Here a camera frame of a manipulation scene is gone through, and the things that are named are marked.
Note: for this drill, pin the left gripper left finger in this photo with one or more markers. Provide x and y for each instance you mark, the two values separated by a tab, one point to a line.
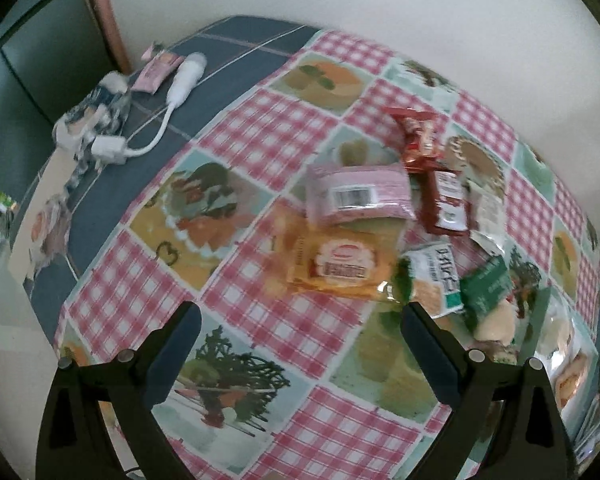
74	443

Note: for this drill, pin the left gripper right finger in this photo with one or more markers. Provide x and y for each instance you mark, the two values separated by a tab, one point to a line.
530	440

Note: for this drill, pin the cream orange snack bag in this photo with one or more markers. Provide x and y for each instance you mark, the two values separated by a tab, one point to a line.
572	378

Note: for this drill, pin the peach jelly cup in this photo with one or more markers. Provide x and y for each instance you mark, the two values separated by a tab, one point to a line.
499	325

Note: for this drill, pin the dark green snack packet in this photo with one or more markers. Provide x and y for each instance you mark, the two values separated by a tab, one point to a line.
483	288

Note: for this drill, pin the green white biscuit packet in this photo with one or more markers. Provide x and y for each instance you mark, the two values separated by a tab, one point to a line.
434	278

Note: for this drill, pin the white translucent snack packet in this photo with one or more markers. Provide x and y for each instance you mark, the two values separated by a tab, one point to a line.
487	219

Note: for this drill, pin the orange yellow pastry bag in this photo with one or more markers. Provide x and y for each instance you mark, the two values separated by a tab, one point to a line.
336	261

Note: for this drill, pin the dark red snack packet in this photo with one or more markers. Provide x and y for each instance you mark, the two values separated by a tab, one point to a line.
444	204

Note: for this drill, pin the pink snack packet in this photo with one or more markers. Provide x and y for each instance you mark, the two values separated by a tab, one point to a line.
336	195

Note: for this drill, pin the red cartoon snack bag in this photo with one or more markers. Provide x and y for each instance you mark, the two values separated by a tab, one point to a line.
422	150

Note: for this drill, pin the patchwork checkered tablecloth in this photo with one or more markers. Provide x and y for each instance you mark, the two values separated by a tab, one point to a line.
183	203

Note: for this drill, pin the crumpled blue white wrapper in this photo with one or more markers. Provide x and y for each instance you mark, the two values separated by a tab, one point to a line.
103	112

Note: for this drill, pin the small pink sachet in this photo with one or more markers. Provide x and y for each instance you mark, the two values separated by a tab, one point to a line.
159	64

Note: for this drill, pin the wooden chair frame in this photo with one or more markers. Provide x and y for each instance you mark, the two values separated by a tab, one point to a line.
108	28

